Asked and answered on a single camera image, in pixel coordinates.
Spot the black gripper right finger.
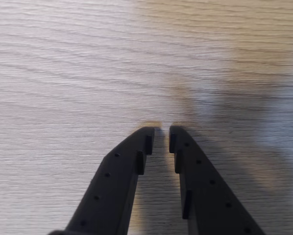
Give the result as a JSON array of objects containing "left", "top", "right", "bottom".
[{"left": 169, "top": 125, "right": 267, "bottom": 235}]

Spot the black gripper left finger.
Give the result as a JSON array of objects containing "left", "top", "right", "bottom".
[{"left": 48, "top": 126, "right": 155, "bottom": 235}]

